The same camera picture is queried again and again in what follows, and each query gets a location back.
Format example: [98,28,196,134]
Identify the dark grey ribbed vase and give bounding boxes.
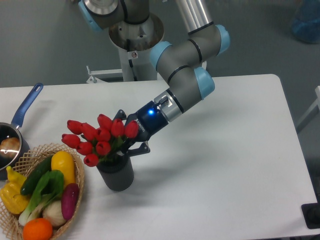
[96,154,134,192]

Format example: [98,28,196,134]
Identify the yellow bell pepper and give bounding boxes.
[0,166,30,215]

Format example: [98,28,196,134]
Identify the red tulip bouquet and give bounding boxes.
[61,114,139,167]

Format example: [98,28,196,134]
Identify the woven wicker basket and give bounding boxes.
[0,142,86,240]

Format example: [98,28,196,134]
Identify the black device at table edge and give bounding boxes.
[301,203,320,230]

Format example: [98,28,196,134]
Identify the orange tangerine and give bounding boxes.
[22,218,53,240]

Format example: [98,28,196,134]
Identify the blue plastic bag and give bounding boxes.
[291,0,320,44]

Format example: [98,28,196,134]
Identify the blue handled saucepan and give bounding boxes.
[0,83,44,181]

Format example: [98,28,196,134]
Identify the white furniture leg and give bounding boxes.
[295,85,320,134]

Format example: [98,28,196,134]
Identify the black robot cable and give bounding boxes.
[126,38,138,82]

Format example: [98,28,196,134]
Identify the brown bread roll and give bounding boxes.
[0,137,20,159]

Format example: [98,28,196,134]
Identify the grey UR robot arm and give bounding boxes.
[78,0,230,156]

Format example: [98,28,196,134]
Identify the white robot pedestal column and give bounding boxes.
[118,47,158,82]

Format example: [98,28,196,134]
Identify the white garlic bulb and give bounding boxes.
[42,200,66,227]

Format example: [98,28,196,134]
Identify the white metal base frame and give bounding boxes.
[86,59,208,85]

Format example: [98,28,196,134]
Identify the green bok choy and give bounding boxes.
[18,170,64,226]

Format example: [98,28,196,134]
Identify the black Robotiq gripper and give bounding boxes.
[112,101,168,157]

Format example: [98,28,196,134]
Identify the green cucumber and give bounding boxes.
[20,155,53,196]

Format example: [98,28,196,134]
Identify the purple sweet potato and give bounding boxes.
[61,183,80,221]

